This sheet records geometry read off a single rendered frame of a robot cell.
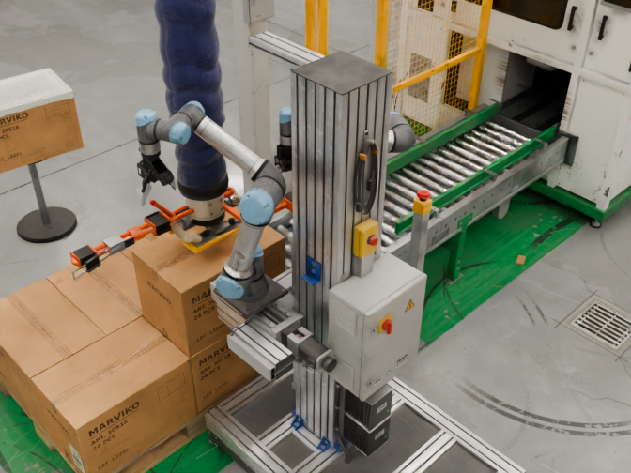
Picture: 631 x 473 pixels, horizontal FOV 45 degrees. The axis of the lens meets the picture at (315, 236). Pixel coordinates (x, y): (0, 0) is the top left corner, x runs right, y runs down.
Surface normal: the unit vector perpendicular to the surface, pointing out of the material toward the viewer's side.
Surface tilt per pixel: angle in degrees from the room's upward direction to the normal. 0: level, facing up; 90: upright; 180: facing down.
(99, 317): 0
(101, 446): 90
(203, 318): 90
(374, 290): 0
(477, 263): 0
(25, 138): 90
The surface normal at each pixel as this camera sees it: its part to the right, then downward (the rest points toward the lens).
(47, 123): 0.58, 0.49
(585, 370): 0.00, -0.80
